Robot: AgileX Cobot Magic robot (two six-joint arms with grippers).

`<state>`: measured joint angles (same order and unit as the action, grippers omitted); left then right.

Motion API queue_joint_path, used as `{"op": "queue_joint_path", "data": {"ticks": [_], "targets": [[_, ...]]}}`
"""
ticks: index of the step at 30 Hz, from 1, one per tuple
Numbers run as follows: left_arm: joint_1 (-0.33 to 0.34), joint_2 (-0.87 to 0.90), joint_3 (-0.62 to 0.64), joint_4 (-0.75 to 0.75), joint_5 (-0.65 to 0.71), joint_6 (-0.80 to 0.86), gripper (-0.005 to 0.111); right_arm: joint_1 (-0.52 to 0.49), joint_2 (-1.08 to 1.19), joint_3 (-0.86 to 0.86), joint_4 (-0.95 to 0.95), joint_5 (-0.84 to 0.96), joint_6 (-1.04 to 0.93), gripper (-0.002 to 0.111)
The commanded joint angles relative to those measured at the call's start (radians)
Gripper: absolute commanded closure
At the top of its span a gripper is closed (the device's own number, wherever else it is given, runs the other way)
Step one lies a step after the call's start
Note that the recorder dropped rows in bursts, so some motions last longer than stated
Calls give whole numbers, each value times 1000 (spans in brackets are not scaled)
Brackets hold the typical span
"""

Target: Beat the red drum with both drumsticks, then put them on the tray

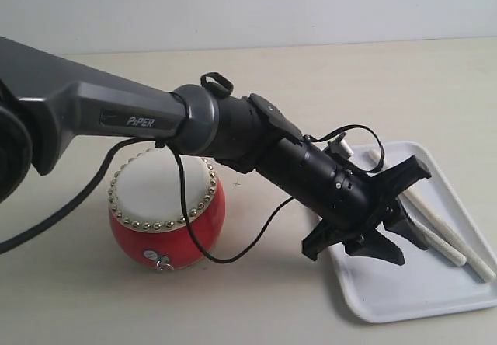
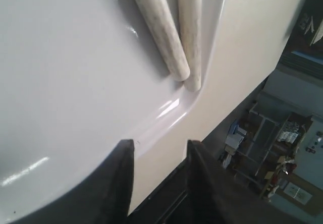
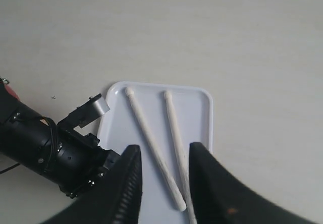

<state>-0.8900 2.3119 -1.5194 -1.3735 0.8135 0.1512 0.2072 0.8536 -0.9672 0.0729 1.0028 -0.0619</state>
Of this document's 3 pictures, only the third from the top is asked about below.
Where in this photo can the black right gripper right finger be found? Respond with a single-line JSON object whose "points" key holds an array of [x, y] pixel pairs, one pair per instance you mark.
{"points": [[219, 197]]}

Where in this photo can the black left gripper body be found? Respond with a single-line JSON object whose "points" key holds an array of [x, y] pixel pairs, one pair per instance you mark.
{"points": [[81, 163]]}

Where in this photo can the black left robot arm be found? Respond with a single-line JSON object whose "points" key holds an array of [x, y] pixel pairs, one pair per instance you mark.
{"points": [[56, 151]]}

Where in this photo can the wooden drumstick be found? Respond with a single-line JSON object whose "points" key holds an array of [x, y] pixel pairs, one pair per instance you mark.
{"points": [[156, 152], [181, 157]]}

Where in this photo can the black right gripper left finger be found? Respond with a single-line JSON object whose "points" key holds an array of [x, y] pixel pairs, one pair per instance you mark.
{"points": [[115, 199]]}

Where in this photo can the white rectangular plastic tray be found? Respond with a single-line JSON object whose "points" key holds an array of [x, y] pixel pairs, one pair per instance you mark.
{"points": [[119, 128]]}

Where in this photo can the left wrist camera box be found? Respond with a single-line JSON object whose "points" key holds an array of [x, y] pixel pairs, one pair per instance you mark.
{"points": [[85, 114]]}

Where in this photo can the small red drum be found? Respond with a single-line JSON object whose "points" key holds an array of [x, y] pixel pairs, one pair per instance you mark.
{"points": [[9, 88]]}

